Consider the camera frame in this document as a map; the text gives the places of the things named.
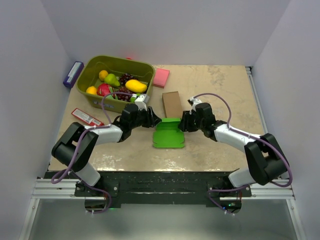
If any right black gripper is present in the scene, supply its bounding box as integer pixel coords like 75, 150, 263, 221
177, 110, 205, 133

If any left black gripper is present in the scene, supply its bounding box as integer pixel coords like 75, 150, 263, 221
130, 106, 162, 130

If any green paper box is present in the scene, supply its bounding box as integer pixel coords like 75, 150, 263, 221
152, 118, 185, 149

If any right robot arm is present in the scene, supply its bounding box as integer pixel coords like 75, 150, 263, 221
178, 98, 290, 197

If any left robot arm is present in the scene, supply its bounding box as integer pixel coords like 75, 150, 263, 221
51, 103, 162, 196

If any brown cardboard box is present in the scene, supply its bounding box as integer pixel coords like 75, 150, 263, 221
162, 91, 183, 119

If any pink box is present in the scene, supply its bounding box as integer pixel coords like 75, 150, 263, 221
152, 68, 170, 89

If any red rectangular box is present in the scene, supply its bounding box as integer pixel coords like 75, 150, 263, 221
71, 108, 104, 127

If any purple blue box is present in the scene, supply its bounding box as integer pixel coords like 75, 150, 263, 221
63, 61, 84, 89

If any green round fruit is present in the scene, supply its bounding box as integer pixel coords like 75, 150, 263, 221
130, 94, 138, 103

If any dark red grapes front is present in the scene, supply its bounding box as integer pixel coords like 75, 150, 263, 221
115, 86, 134, 102

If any yellow mango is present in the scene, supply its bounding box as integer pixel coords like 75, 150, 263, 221
125, 79, 148, 94

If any dark purple grapes back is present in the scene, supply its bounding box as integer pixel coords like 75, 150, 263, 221
118, 73, 138, 86

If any green pear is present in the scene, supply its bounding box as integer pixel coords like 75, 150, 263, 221
104, 73, 120, 88

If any yellow lemon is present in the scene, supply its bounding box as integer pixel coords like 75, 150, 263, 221
85, 86, 97, 95

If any small orange fruit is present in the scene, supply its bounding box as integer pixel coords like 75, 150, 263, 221
98, 70, 109, 81

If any olive green plastic bin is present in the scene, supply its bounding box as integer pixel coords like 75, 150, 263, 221
76, 55, 156, 113

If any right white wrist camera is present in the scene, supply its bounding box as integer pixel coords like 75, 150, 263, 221
187, 97, 202, 114

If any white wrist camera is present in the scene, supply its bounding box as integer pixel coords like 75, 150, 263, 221
134, 94, 150, 110
187, 97, 202, 114

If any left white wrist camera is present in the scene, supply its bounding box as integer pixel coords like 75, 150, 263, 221
134, 94, 150, 110

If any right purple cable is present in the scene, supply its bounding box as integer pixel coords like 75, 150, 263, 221
192, 92, 293, 188

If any purple cable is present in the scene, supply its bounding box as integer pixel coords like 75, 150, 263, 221
192, 92, 293, 188
51, 91, 138, 185

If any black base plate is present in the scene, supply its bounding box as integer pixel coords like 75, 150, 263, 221
74, 171, 252, 211

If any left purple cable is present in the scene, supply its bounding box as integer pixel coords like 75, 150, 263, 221
51, 91, 138, 185

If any aluminium frame rail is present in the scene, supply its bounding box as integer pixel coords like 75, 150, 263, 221
32, 179, 104, 200

